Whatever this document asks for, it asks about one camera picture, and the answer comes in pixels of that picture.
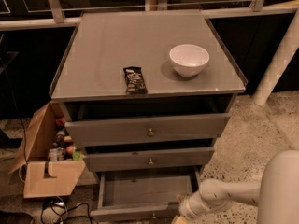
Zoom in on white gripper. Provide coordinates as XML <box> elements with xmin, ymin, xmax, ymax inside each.
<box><xmin>171</xmin><ymin>191</ymin><xmax>212</xmax><ymax>224</ymax></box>

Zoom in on grey bottom drawer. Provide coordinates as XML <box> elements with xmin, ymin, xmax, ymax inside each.
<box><xmin>91</xmin><ymin>166</ymin><xmax>200</xmax><ymax>222</ymax></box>

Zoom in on grey drawer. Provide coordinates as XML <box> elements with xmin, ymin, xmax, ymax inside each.
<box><xmin>83</xmin><ymin>147</ymin><xmax>215</xmax><ymax>172</ymax></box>
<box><xmin>91</xmin><ymin>166</ymin><xmax>200</xmax><ymax>222</ymax></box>
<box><xmin>65</xmin><ymin>113</ymin><xmax>230</xmax><ymax>147</ymax></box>

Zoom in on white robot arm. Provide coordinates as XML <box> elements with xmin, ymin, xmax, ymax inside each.
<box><xmin>171</xmin><ymin>150</ymin><xmax>299</xmax><ymax>224</ymax></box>

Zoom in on grey middle drawer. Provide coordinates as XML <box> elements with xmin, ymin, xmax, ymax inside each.
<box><xmin>83</xmin><ymin>147</ymin><xmax>215</xmax><ymax>172</ymax></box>

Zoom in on grey top drawer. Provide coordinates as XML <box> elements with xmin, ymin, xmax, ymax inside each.
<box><xmin>65</xmin><ymin>113</ymin><xmax>230</xmax><ymax>147</ymax></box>

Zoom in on grey drawer cabinet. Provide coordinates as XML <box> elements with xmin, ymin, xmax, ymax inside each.
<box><xmin>48</xmin><ymin>10</ymin><xmax>249</xmax><ymax>185</ymax></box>

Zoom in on open cardboard box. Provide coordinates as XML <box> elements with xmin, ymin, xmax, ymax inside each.
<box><xmin>9</xmin><ymin>103</ymin><xmax>85</xmax><ymax>198</ymax></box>

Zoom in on green packet in box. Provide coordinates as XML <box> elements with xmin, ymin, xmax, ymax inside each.
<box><xmin>72</xmin><ymin>147</ymin><xmax>82</xmax><ymax>161</ymax></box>

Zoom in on red apple in box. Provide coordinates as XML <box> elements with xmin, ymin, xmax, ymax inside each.
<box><xmin>65</xmin><ymin>145</ymin><xmax>74</xmax><ymax>156</ymax></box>

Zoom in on dark snack bar wrapper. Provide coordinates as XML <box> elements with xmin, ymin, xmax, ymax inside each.
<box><xmin>123</xmin><ymin>66</ymin><xmax>148</xmax><ymax>94</ymax></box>

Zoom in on clear jar in box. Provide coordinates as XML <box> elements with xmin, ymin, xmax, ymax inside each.
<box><xmin>49</xmin><ymin>147</ymin><xmax>65</xmax><ymax>161</ymax></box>

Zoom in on dark bottle in box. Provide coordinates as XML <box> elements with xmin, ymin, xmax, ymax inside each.
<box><xmin>53</xmin><ymin>130</ymin><xmax>66</xmax><ymax>147</ymax></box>

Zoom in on white ceramic bowl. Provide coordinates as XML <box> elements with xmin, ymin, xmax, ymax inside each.
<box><xmin>169</xmin><ymin>44</ymin><xmax>210</xmax><ymax>77</ymax></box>

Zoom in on white diagonal pole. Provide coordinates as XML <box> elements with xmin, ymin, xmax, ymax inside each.
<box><xmin>252</xmin><ymin>9</ymin><xmax>299</xmax><ymax>105</ymax></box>

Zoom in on black floor cables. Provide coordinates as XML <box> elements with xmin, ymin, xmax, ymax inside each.
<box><xmin>40</xmin><ymin>196</ymin><xmax>101</xmax><ymax>224</ymax></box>

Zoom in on metal railing frame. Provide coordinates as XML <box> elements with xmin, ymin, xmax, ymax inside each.
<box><xmin>0</xmin><ymin>0</ymin><xmax>299</xmax><ymax>31</ymax></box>

